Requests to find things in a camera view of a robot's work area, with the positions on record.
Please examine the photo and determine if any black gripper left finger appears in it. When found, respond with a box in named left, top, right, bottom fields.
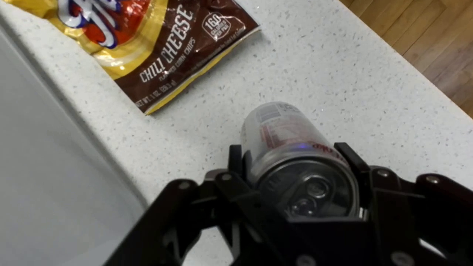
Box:
left=105, top=144, right=293, bottom=266

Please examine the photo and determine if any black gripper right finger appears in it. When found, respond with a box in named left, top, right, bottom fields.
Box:
left=334, top=142, right=473, bottom=266

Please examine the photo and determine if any silver soda can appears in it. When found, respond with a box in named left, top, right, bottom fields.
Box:
left=240, top=101, right=364, bottom=221

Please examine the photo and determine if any yellow brown chips bag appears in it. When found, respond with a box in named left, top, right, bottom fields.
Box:
left=5, top=0, right=262, bottom=116

